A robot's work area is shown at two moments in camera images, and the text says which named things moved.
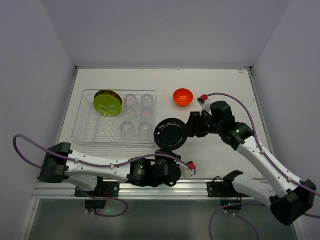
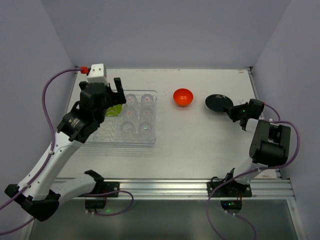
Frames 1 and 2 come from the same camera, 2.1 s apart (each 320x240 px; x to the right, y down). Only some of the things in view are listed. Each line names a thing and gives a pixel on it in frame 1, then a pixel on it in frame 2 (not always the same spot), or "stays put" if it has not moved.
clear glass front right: (145, 129) stays put
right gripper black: (191, 125) to (236, 113)
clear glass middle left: (130, 114) stays put
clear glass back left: (130, 100) stays put
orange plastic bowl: (183, 97) stays put
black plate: (170, 133) to (220, 103)
